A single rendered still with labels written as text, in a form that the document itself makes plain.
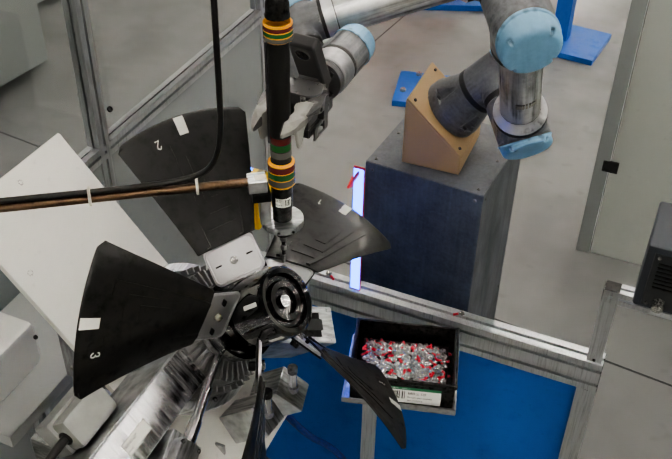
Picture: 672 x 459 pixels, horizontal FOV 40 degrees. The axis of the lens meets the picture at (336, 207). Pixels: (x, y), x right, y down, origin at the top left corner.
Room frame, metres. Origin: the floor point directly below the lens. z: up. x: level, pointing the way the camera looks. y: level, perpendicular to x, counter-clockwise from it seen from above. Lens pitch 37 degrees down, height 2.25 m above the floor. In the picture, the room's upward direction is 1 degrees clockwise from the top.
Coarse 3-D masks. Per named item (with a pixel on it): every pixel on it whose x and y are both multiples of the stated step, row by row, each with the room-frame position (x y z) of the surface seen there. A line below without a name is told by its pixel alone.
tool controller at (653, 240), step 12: (660, 204) 1.33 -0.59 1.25; (660, 216) 1.31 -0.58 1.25; (660, 228) 1.28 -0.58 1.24; (660, 240) 1.26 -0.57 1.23; (648, 252) 1.25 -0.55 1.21; (660, 252) 1.24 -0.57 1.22; (648, 264) 1.26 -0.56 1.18; (660, 264) 1.24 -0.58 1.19; (648, 276) 1.26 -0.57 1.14; (660, 276) 1.25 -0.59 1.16; (636, 288) 1.28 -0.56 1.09; (648, 288) 1.26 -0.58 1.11; (660, 288) 1.25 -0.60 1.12; (636, 300) 1.29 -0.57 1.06; (648, 300) 1.27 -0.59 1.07; (660, 300) 1.26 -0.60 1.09; (660, 312) 1.24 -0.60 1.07
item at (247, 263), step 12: (240, 240) 1.18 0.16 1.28; (252, 240) 1.18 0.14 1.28; (216, 252) 1.17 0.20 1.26; (228, 252) 1.17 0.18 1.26; (240, 252) 1.17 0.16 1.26; (252, 252) 1.17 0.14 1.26; (216, 264) 1.15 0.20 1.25; (228, 264) 1.15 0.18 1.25; (240, 264) 1.15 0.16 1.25; (252, 264) 1.15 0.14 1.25; (264, 264) 1.15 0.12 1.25; (216, 276) 1.14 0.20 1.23; (228, 276) 1.14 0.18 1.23; (240, 276) 1.14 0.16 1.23
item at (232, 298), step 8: (216, 296) 1.05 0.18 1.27; (224, 296) 1.06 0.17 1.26; (232, 296) 1.07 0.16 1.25; (216, 304) 1.05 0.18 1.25; (232, 304) 1.07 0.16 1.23; (208, 312) 1.04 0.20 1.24; (216, 312) 1.05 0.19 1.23; (224, 312) 1.06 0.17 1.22; (232, 312) 1.07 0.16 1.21; (208, 320) 1.05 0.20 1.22; (224, 320) 1.07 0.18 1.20; (208, 328) 1.05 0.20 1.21; (216, 328) 1.06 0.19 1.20; (224, 328) 1.07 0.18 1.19; (200, 336) 1.04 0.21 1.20; (208, 336) 1.05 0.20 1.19; (216, 336) 1.05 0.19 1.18
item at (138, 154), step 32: (160, 128) 1.29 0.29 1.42; (192, 128) 1.31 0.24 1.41; (224, 128) 1.32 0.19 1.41; (128, 160) 1.25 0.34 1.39; (160, 160) 1.26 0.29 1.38; (192, 160) 1.26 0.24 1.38; (224, 160) 1.27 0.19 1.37; (192, 192) 1.23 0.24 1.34; (224, 192) 1.23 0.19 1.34; (192, 224) 1.19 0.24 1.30; (224, 224) 1.19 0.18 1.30
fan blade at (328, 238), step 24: (312, 192) 1.45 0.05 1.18; (312, 216) 1.37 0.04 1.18; (336, 216) 1.39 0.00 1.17; (360, 216) 1.41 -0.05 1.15; (288, 240) 1.29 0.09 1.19; (312, 240) 1.30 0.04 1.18; (336, 240) 1.31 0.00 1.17; (360, 240) 1.34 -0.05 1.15; (384, 240) 1.37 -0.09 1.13; (312, 264) 1.23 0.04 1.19; (336, 264) 1.24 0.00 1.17
